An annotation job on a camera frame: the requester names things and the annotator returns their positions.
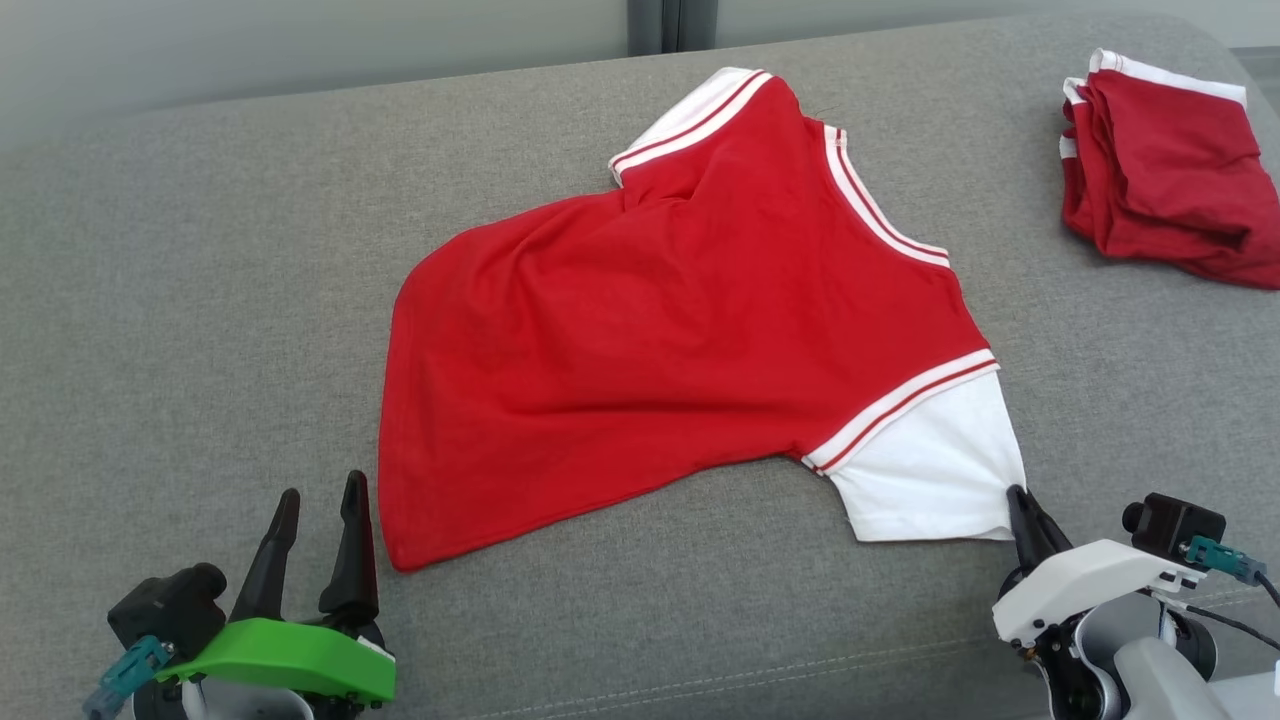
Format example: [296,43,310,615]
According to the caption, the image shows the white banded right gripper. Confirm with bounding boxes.
[992,484,1209,644]

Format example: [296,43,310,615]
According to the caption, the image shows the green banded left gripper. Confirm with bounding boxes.
[155,470,398,713]

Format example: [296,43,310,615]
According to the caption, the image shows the red shorts with white stripe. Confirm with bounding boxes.
[1058,48,1280,291]

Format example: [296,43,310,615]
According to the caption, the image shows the red jersey with white sleeves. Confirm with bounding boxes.
[377,66,1029,573]

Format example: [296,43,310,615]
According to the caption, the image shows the grey fabric sofa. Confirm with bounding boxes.
[0,10,1280,720]

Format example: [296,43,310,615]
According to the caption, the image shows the right black cable teal plug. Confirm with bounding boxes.
[1180,535,1280,609]

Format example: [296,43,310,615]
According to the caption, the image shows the black cable teal plug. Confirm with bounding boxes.
[1180,535,1280,609]
[82,635,173,720]

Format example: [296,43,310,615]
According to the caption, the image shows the left black cable teal plug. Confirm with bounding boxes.
[82,635,173,720]

